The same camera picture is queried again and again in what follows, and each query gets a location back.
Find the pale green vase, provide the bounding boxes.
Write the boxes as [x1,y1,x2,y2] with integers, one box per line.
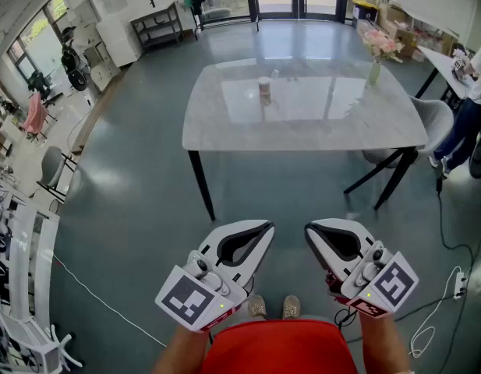
[367,60,382,86]

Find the black office chair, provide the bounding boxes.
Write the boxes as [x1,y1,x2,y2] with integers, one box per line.
[27,69,64,109]

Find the pile of cardboard boxes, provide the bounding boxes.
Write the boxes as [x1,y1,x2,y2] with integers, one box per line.
[351,0,460,60]

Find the person's red garment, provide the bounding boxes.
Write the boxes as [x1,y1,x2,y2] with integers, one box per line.
[200,319,359,374]

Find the white side table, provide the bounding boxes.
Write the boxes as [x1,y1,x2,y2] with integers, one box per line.
[414,44,479,101]

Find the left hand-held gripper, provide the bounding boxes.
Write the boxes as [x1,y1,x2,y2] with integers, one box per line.
[154,219,276,333]

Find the person's left forearm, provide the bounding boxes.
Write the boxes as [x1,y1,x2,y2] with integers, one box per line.
[151,324,210,374]

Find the person's right forearm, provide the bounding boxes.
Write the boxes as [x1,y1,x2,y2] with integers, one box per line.
[358,310,413,374]

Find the person's left spotted shoe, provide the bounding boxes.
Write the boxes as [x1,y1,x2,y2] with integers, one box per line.
[247,295,267,319]

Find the pink flower bouquet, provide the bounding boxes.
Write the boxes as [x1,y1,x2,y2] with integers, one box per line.
[359,27,405,65]

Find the black floor cable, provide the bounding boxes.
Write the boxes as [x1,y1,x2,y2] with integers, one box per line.
[434,175,477,326]

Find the black metal shelf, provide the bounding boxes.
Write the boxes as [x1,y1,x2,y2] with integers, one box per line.
[129,2,185,52]

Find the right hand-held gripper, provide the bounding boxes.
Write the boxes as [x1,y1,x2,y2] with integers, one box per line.
[304,217,420,320]

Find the thin white floor cable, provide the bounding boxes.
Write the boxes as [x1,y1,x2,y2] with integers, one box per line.
[51,252,168,348]

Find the pink cloth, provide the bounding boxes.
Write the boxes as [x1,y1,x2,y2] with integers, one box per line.
[22,92,50,136]

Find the white power strip cable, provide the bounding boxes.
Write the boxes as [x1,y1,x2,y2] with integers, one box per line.
[408,265,463,359]

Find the grey shell chair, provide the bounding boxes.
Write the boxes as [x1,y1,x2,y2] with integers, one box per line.
[360,94,455,168]
[35,145,79,203]

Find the person's right spotted shoe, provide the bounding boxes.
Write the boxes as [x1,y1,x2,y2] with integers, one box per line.
[281,295,302,320]

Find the white power strip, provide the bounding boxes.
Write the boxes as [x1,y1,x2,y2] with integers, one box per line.
[452,271,469,301]

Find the black crate yellow lid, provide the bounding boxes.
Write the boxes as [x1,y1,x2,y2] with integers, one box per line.
[350,0,380,21]

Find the white cabinet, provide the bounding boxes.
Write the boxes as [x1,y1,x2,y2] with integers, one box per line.
[94,12,144,68]

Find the person's spotted shoe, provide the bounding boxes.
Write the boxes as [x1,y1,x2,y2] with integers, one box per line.
[281,295,302,320]
[247,295,267,319]

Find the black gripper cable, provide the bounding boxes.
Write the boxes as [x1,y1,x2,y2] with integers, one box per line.
[334,307,359,329]

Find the black table leg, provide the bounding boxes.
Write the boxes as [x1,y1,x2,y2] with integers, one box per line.
[373,146,419,212]

